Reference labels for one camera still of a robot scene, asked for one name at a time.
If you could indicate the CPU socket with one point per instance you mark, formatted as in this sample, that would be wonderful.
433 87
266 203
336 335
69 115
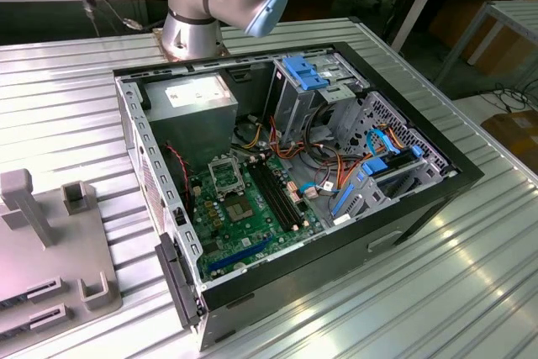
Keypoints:
240 209

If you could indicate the black RAM slot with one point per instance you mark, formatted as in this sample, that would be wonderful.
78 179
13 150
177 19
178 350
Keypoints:
287 197
281 197
270 197
276 197

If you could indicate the beige board power connector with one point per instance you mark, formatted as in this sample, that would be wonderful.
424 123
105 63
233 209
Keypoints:
294 193

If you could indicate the grey optical drive cage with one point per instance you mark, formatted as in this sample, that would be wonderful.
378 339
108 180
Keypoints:
294 111

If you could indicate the beige four-pin board connector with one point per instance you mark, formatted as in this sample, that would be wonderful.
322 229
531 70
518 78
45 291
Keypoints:
195 189

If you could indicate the blue plastic bay strip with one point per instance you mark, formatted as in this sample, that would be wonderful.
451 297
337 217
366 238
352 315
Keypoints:
342 201

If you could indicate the green Dell motherboard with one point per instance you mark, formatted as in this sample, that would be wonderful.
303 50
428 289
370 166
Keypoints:
248 241

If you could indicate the blue plastic drive latch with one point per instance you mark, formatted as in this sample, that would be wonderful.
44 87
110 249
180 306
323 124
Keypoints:
302 73

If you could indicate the grey power supply box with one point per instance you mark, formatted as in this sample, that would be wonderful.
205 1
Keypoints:
176 140

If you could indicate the blue expansion slot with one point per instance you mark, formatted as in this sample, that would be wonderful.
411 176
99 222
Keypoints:
239 254

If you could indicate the blue disk carrier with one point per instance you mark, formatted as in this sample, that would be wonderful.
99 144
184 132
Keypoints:
374 167

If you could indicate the silver coin battery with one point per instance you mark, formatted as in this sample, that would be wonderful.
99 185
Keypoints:
240 266

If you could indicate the grey perforated disk bay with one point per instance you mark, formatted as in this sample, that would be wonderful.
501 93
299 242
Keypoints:
384 107

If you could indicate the black open PC case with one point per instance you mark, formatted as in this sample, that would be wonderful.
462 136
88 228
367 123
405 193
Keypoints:
336 275

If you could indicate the brown cardboard box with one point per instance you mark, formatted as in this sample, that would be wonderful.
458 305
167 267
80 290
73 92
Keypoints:
452 18
517 140

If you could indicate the grey parts rack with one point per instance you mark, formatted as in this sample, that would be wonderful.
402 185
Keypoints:
42 249

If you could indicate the grey metal slat table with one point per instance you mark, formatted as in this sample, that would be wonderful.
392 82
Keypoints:
517 12

